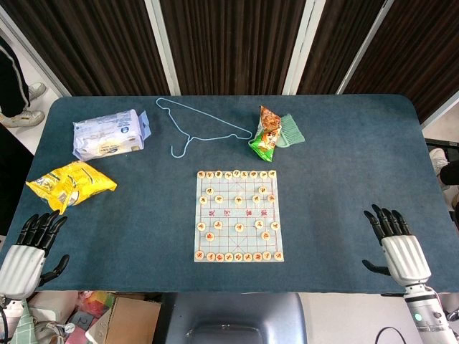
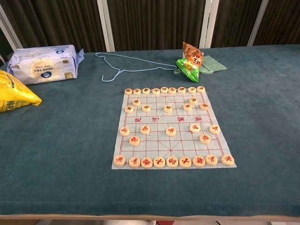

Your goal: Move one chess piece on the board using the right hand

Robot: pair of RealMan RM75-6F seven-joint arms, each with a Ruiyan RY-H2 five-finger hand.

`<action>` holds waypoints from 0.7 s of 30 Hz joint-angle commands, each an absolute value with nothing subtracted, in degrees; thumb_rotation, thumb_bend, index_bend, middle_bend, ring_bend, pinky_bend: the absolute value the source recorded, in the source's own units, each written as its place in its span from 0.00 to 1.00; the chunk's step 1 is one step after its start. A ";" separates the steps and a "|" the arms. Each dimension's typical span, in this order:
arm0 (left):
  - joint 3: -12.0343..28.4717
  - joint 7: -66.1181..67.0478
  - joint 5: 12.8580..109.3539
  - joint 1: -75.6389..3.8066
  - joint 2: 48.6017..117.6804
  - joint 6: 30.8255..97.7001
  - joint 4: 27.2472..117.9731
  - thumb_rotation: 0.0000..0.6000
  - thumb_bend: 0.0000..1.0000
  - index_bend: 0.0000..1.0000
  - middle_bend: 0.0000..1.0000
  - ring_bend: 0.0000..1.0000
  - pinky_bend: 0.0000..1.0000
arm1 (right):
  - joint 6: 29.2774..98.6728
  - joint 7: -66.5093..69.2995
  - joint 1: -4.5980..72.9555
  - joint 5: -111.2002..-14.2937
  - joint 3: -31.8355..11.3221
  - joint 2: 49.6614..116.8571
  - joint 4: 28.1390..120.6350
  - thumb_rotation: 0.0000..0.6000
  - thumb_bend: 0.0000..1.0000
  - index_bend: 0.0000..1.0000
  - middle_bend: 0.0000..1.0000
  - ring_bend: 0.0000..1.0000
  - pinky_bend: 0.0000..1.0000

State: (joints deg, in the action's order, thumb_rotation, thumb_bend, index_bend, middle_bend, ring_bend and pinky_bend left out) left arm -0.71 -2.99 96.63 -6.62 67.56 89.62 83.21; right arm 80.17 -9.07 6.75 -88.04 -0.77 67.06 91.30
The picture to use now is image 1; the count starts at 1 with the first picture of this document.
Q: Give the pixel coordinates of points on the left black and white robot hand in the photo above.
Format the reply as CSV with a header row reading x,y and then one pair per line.
x,y
21,265

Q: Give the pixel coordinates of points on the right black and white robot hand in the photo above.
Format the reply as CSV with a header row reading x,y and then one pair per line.
x,y
405,258

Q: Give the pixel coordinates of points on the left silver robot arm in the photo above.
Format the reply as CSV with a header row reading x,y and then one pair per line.
x,y
5,300

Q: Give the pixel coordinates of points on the wooden chess piece dark character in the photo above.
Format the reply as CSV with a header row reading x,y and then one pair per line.
x,y
218,174
209,175
256,199
271,198
263,175
227,175
219,199
238,200
253,174
210,191
201,174
236,173
203,200
244,175
272,173
262,189

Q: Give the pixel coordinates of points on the Chinese chess board with pieces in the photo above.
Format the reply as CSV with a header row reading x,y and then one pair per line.
x,y
247,243

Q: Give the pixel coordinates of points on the green hand brush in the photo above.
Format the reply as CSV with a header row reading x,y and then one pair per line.
x,y
290,130

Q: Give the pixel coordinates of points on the green checked cloth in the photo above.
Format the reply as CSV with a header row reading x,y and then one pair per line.
x,y
25,326

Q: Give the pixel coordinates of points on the colourful printed box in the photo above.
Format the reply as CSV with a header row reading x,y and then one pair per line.
x,y
93,306

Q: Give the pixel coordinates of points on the black furniture block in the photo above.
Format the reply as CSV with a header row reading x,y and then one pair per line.
x,y
12,172

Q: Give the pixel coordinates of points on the yellow snack bag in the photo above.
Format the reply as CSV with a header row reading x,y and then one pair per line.
x,y
71,182

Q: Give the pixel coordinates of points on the white sneaker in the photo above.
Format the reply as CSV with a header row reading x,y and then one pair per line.
x,y
438,161
25,118
37,91

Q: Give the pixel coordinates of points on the brown cardboard box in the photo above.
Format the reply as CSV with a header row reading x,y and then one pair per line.
x,y
132,322

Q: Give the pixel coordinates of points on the dark blue felt table cloth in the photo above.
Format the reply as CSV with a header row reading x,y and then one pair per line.
x,y
143,233

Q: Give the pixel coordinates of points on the pale blue tissue pack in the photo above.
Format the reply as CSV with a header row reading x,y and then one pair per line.
x,y
107,136

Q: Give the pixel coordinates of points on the blue grey chair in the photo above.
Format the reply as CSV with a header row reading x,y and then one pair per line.
x,y
236,315

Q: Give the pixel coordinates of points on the black trouser leg white stripe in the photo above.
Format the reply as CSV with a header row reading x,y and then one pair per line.
x,y
12,82

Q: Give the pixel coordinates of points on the green and orange snack bag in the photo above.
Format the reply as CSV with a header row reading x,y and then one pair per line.
x,y
267,136

